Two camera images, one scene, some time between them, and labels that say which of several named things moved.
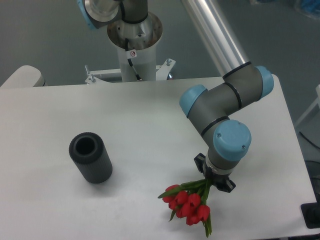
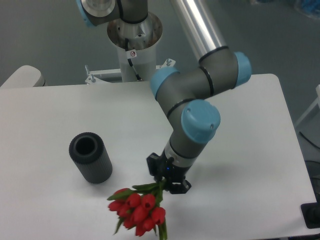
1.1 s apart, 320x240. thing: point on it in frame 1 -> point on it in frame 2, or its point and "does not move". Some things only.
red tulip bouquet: [188, 201] -> [140, 208]
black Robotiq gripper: [221, 182] -> [170, 172]
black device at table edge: [311, 213] does not move
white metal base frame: [162, 70] does not move
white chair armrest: [25, 76] does not move
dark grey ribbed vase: [88, 150] does not move
